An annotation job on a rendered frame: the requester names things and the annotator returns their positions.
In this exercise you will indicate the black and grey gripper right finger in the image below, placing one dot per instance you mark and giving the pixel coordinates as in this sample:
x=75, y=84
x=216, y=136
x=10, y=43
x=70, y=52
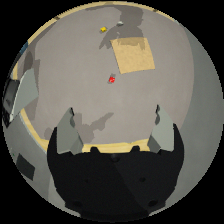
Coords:
x=166, y=141

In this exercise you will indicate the tan mat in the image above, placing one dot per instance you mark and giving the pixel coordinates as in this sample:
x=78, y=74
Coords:
x=133, y=54

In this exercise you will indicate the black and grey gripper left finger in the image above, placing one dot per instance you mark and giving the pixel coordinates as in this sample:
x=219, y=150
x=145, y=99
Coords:
x=64, y=143

